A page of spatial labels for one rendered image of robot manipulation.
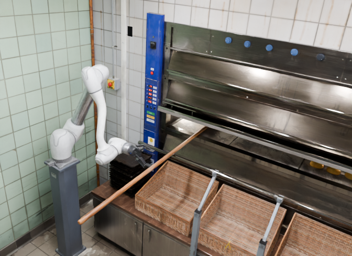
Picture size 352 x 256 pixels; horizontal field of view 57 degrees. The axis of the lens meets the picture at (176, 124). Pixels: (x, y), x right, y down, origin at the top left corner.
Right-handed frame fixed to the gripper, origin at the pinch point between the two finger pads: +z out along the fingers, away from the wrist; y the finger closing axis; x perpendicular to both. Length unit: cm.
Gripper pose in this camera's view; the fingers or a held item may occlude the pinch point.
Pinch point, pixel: (152, 158)
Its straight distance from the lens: 244.2
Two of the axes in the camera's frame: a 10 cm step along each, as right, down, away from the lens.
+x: -5.4, 3.3, -7.8
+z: 8.4, 2.8, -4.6
